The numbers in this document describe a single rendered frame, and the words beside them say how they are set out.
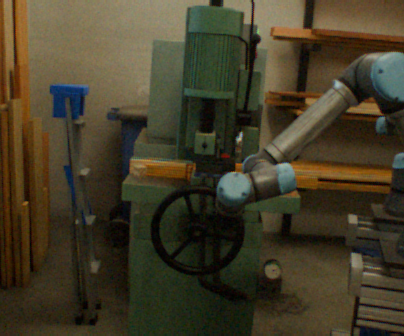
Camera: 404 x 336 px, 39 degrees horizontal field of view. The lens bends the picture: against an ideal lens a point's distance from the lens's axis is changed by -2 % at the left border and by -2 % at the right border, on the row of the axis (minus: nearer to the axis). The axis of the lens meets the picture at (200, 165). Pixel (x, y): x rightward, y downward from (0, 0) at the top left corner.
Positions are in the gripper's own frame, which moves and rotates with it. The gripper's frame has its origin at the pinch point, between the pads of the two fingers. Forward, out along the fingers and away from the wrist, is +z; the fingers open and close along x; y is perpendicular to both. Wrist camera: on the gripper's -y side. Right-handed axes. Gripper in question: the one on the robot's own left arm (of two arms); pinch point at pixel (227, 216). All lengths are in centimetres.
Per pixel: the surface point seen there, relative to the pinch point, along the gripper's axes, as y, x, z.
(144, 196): -10.7, -27.2, 21.0
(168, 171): -23.7, -20.7, 31.4
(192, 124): -43, -13, 31
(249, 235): -1.1, 8.9, 27.0
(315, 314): 10, 57, 158
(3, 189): -41, -115, 126
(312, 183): -23, 31, 32
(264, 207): -9.7, 13.2, 21.9
